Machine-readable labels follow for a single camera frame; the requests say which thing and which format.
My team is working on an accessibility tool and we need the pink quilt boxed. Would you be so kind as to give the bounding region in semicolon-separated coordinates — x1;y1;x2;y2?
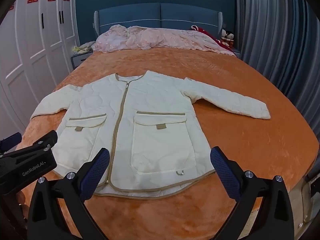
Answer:
94;25;237;55

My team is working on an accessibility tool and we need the red cloth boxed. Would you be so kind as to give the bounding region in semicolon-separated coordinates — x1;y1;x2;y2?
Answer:
191;26;237;54

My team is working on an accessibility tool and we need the white panelled wardrobe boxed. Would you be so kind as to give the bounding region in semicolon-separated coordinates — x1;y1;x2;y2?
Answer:
0;0;80;135

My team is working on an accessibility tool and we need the grey curtain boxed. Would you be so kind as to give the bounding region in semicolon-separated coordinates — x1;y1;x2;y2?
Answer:
235;0;320;140

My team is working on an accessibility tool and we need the blue upholstered headboard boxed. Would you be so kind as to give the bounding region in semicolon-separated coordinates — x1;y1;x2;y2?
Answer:
93;2;223;38

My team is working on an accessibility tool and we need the blue-grey nightstand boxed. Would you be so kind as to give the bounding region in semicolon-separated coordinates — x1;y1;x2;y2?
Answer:
71;52;94;69

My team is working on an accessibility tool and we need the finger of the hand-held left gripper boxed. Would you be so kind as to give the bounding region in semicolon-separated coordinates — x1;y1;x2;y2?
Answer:
15;130;58;155
0;132;22;153

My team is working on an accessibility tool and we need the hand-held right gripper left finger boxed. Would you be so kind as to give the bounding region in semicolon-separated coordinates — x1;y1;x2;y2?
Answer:
26;147;110;240

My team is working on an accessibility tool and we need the orange plush blanket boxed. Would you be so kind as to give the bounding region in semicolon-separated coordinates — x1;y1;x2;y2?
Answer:
21;47;320;240

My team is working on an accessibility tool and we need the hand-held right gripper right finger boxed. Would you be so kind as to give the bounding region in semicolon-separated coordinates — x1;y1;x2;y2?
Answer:
209;146;295;240

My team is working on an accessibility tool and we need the white quilted jacket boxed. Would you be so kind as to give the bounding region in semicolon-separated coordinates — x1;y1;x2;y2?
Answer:
30;70;271;197

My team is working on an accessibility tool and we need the pale cloth pile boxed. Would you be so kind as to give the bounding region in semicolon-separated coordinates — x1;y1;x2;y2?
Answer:
72;41;97;54

